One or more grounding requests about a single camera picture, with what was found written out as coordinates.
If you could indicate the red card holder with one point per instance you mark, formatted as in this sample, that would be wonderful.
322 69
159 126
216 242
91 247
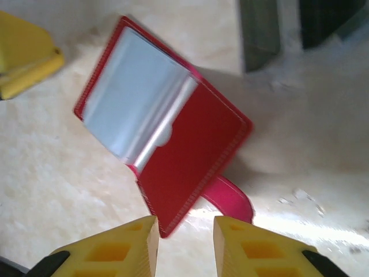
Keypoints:
196 138

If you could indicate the clear acrylic card stand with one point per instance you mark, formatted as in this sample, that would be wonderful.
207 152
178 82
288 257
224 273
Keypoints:
289 26

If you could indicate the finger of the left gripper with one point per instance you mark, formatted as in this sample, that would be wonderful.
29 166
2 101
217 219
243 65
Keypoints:
34 76
20 43

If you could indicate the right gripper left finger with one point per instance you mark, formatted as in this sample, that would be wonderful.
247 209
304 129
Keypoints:
115 254

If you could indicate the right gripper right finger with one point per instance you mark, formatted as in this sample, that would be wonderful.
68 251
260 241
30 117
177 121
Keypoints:
259 254

